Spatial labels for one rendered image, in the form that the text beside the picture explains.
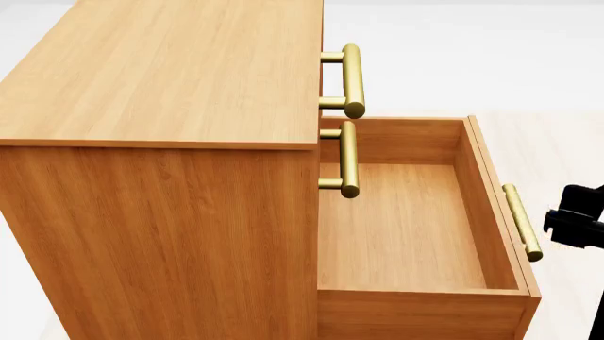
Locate open wooden drawer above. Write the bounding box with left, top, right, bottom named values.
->
left=316, top=114, right=543, bottom=340

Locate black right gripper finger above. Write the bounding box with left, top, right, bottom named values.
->
left=542, top=208, right=604, bottom=250

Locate wooden three-drawer cabinet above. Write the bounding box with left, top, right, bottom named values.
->
left=0, top=0, right=326, bottom=340

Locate brass bar drawer handle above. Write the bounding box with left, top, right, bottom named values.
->
left=500, top=182, right=545, bottom=264
left=317, top=120, right=361, bottom=199
left=318, top=42, right=367, bottom=120

